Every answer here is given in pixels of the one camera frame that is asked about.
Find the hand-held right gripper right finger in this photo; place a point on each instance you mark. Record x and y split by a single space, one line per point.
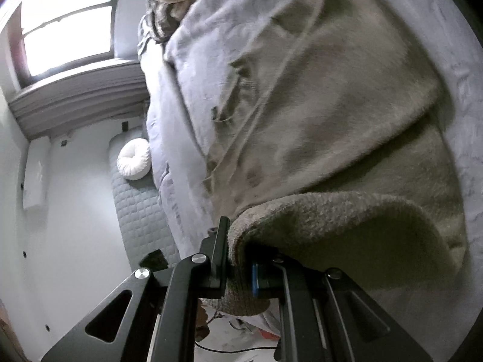
255 279

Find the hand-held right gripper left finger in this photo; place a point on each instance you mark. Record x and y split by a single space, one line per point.
220 256

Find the olive knit sweater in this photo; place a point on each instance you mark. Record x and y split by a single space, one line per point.
339 120

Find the white papers on floor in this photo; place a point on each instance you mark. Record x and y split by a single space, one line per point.
253 322

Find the grey quilted mattress pad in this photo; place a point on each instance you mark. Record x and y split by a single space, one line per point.
139 215

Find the white round pillow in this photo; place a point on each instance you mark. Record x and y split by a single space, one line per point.
134 158

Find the lavender grey blanket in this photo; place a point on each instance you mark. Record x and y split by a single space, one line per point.
211 26

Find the beige striped cloth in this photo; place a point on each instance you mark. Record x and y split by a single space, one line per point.
166 3

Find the window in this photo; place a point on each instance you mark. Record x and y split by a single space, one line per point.
68 26

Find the white wall box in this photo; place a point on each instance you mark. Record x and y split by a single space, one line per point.
36 173

